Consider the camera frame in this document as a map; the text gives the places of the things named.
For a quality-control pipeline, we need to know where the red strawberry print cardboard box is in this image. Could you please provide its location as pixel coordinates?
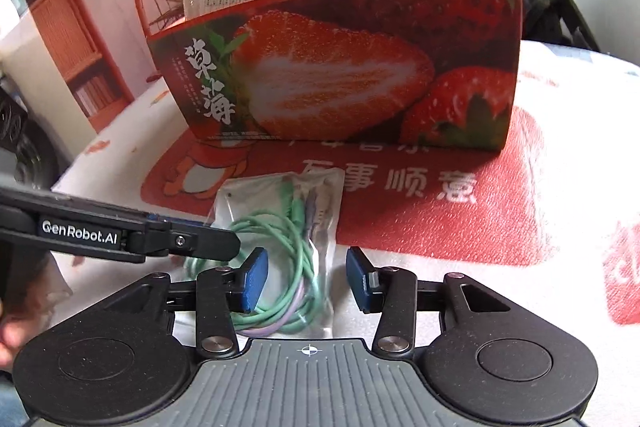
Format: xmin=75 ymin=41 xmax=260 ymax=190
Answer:
xmin=146 ymin=0 xmax=523 ymax=152

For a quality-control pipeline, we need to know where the clear bag of green cables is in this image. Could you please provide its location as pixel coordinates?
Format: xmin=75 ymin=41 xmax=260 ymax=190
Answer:
xmin=185 ymin=169 xmax=346 ymax=338

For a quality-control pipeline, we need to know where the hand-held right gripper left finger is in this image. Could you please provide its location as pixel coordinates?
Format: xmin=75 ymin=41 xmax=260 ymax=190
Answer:
xmin=100 ymin=247 xmax=270 ymax=358

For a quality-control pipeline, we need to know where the person's left hand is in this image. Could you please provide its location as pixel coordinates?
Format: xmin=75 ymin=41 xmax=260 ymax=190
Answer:
xmin=0 ymin=299 xmax=23 ymax=370

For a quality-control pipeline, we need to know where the printed cartoon blanket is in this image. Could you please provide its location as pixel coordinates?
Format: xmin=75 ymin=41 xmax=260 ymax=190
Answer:
xmin=0 ymin=39 xmax=640 ymax=413

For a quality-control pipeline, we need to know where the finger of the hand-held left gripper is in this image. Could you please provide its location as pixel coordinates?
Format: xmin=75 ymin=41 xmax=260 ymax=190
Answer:
xmin=122 ymin=216 xmax=242 ymax=263

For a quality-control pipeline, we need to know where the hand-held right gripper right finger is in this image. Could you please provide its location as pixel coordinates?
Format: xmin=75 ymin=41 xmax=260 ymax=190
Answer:
xmin=346 ymin=246 xmax=513 ymax=358

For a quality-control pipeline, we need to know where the black wheel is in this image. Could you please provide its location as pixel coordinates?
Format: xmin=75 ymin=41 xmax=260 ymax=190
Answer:
xmin=0 ymin=72 xmax=71 ymax=192

